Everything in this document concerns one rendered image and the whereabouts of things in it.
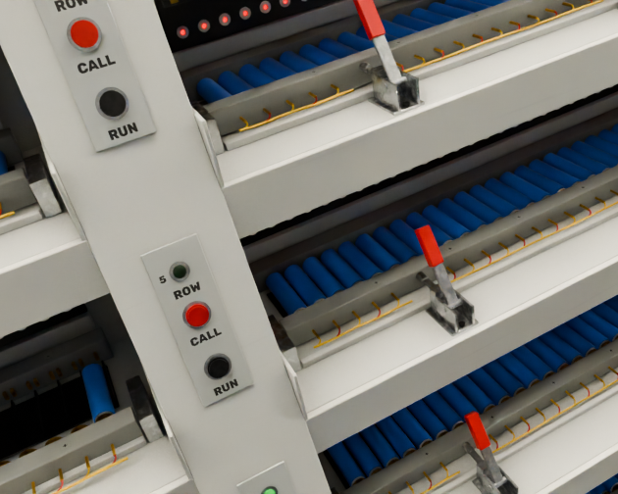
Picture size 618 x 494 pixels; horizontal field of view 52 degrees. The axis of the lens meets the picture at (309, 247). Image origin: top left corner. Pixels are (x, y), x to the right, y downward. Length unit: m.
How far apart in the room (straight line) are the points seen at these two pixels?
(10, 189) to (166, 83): 0.14
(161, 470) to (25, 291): 0.17
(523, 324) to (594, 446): 0.18
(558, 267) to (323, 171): 0.26
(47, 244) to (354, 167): 0.22
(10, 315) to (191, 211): 0.13
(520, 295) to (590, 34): 0.23
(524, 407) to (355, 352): 0.23
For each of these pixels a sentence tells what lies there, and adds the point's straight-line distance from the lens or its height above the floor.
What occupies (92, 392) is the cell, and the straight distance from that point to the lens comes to 0.57.
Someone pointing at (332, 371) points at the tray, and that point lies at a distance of 0.54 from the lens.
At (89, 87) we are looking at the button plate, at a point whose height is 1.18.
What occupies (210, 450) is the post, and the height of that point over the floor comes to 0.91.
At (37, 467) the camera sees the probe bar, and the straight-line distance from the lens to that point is 0.54.
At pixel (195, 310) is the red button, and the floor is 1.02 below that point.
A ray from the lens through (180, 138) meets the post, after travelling 0.43.
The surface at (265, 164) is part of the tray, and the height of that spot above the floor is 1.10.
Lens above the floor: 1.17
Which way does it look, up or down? 18 degrees down
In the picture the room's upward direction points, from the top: 18 degrees counter-clockwise
